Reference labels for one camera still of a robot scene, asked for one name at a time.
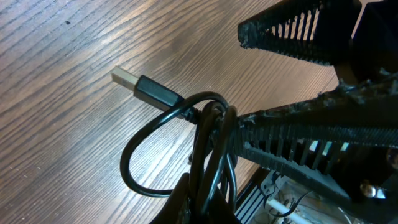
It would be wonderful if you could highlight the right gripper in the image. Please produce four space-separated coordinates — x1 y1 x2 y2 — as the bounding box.
233 1 397 223

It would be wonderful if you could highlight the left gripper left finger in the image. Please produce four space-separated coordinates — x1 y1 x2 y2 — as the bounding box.
150 173 190 224

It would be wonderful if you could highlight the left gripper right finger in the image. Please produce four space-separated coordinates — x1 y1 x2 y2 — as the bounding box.
206 188 241 224

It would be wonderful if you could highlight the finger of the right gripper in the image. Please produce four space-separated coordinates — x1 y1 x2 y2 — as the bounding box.
238 0 361 65

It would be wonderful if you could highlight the small black cable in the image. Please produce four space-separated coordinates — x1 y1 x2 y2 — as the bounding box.
110 65 239 215

